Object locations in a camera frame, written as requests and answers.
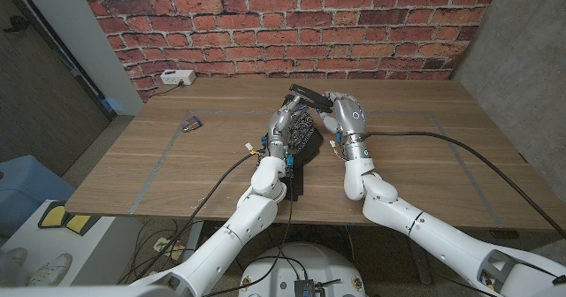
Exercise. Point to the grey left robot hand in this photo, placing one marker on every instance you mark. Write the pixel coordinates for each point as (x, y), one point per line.
(280, 124)

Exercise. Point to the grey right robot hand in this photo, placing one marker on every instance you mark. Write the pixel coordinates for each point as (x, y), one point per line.
(349, 118)

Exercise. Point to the black stapler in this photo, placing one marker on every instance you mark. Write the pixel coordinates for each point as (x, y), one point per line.
(311, 96)

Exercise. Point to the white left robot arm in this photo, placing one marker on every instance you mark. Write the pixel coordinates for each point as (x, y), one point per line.
(247, 222)

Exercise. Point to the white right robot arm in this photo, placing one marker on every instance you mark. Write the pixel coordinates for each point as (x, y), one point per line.
(420, 230)

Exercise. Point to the black paisley bandana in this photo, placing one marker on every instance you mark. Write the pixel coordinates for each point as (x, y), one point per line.
(309, 140)

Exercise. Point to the small silver blue gadget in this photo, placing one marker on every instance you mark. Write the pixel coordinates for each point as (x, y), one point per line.
(191, 124)

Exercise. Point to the red brick printed backdrop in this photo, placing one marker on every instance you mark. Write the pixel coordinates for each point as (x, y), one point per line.
(287, 32)

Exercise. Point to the white power strip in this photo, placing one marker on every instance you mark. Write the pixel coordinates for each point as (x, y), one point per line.
(178, 77)

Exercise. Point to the grey metal table leg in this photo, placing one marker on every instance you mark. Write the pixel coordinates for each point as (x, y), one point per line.
(197, 233)
(424, 272)

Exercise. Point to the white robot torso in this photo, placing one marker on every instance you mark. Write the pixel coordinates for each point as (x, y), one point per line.
(318, 266)

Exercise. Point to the grey torso electronics module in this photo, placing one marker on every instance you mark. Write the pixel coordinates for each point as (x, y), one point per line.
(305, 288)

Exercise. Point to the paper sheet with green print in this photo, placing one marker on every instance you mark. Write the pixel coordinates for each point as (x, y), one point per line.
(164, 245)

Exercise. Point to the yellow black pad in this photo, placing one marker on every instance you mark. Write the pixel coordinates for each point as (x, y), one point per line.
(55, 216)

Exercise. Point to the blue plastic bin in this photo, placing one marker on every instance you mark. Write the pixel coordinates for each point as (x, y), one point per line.
(26, 186)

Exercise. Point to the white sneaker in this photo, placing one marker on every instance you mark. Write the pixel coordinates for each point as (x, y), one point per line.
(51, 270)
(13, 256)

